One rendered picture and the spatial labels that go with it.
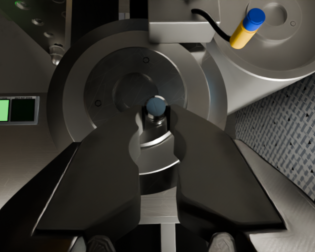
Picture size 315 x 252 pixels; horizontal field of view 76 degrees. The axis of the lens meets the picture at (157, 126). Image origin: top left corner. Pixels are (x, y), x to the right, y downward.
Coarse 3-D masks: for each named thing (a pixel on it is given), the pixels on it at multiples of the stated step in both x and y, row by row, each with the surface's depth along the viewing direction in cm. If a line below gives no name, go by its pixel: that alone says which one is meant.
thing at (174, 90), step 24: (120, 48) 15; (144, 48) 15; (96, 72) 15; (120, 72) 15; (144, 72) 15; (168, 72) 15; (96, 96) 14; (120, 96) 15; (144, 96) 14; (168, 96) 14; (96, 120) 14; (144, 144) 14
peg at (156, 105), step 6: (150, 96) 12; (156, 96) 12; (150, 102) 12; (156, 102) 12; (162, 102) 12; (144, 108) 12; (150, 108) 11; (156, 108) 11; (162, 108) 11; (150, 114) 11; (156, 114) 11; (162, 114) 11; (150, 120) 13; (156, 120) 12; (162, 120) 13
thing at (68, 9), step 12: (72, 0) 18; (84, 0) 21; (96, 0) 26; (72, 12) 18; (84, 12) 21; (96, 12) 26; (108, 12) 33; (72, 24) 18; (84, 24) 21; (96, 24) 26; (72, 36) 18
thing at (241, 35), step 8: (192, 8) 14; (256, 8) 9; (208, 16) 12; (248, 16) 9; (256, 16) 9; (264, 16) 9; (216, 24) 12; (240, 24) 10; (248, 24) 9; (256, 24) 9; (216, 32) 12; (224, 32) 12; (240, 32) 10; (248, 32) 10; (232, 40) 11; (240, 40) 10
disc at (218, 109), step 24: (120, 24) 17; (144, 24) 17; (72, 48) 17; (192, 48) 17; (216, 72) 17; (48, 96) 16; (216, 96) 17; (48, 120) 16; (216, 120) 16; (168, 168) 16; (144, 192) 16
